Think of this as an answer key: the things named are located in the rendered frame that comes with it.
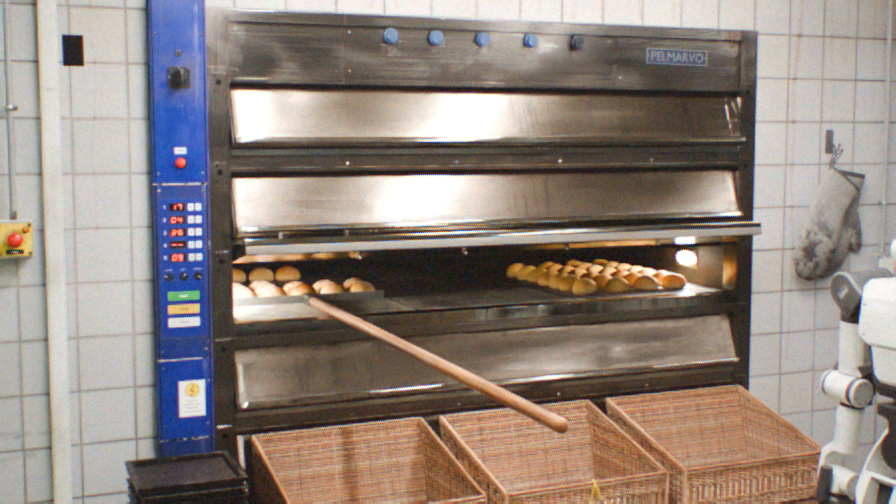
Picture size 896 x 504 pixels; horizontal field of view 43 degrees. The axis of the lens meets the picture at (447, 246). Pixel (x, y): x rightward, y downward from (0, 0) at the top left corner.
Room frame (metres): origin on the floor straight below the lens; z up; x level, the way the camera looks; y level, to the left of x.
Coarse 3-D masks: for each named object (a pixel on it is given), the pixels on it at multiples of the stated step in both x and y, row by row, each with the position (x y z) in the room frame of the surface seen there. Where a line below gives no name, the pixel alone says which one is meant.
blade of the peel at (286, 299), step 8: (272, 296) 3.76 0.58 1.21; (280, 296) 3.77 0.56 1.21; (288, 296) 3.78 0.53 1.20; (296, 296) 3.79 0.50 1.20; (320, 296) 3.83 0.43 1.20; (328, 296) 3.84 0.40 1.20; (336, 296) 3.85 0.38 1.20; (344, 296) 3.86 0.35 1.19; (352, 296) 3.87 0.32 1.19; (360, 296) 3.88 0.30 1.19; (368, 296) 3.89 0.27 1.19; (376, 296) 3.90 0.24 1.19; (240, 304) 3.72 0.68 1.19; (248, 304) 3.73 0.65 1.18; (256, 304) 3.74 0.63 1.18; (264, 304) 3.75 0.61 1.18; (272, 304) 3.76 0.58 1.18
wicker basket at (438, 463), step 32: (256, 448) 3.28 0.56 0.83; (288, 448) 3.36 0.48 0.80; (320, 448) 3.40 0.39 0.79; (352, 448) 3.44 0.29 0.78; (384, 448) 3.48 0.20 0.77; (416, 448) 3.52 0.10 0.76; (256, 480) 3.29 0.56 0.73; (288, 480) 3.34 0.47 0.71; (320, 480) 3.38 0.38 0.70; (352, 480) 3.41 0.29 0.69; (416, 480) 3.49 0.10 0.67; (448, 480) 3.35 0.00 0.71
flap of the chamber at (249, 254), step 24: (408, 240) 3.42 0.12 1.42; (432, 240) 3.45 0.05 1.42; (456, 240) 3.48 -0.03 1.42; (480, 240) 3.51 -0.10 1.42; (504, 240) 3.54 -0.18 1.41; (528, 240) 3.57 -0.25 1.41; (552, 240) 3.60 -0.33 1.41; (576, 240) 3.63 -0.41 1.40; (600, 240) 3.67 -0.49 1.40; (624, 240) 3.73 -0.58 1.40; (648, 240) 3.80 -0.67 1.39; (672, 240) 3.87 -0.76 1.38; (696, 240) 3.94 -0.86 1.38; (720, 240) 4.02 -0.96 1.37
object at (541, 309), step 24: (384, 312) 3.59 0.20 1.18; (408, 312) 3.59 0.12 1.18; (432, 312) 3.60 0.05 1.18; (456, 312) 3.63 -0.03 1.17; (480, 312) 3.67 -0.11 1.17; (504, 312) 3.70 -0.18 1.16; (528, 312) 3.73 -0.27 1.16; (552, 312) 3.77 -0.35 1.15; (576, 312) 3.80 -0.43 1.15; (600, 312) 3.84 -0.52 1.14; (240, 336) 3.36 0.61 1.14
